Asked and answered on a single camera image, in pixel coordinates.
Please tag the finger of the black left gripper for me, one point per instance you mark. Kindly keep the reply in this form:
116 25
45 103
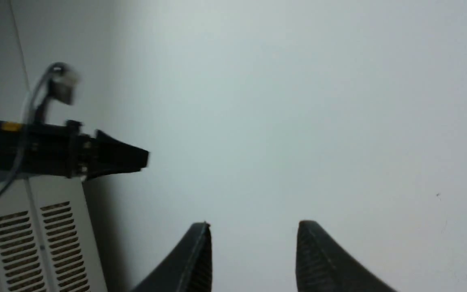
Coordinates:
105 155

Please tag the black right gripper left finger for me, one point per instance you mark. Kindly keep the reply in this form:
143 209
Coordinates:
187 268

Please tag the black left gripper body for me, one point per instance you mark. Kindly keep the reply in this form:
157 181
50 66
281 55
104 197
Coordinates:
48 149

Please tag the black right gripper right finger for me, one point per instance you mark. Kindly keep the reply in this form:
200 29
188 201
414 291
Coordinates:
322 265

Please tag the grey ventilated cabinet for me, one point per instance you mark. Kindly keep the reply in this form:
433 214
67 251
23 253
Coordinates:
47 242

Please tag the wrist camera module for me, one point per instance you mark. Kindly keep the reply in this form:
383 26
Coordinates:
60 81

